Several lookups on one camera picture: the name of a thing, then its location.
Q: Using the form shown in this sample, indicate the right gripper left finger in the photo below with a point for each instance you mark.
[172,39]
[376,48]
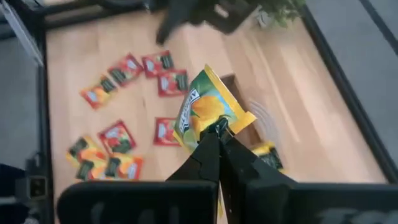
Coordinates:
[205,155]

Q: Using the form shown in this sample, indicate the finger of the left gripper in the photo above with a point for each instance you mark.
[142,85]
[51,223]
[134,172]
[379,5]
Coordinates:
[183,17]
[166,25]

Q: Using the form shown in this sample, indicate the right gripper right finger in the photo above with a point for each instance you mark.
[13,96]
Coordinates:
[248,186]

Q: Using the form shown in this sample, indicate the yellow lemon tea packet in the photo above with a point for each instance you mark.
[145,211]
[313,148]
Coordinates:
[205,102]
[264,148]

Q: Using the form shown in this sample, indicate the wooden tea organizer box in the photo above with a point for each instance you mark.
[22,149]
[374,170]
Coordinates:
[234,90]

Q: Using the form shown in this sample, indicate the green plant in white pot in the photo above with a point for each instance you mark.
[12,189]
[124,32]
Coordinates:
[281,11]

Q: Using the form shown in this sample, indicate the black table frame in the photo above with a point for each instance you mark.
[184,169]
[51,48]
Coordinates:
[345,93]

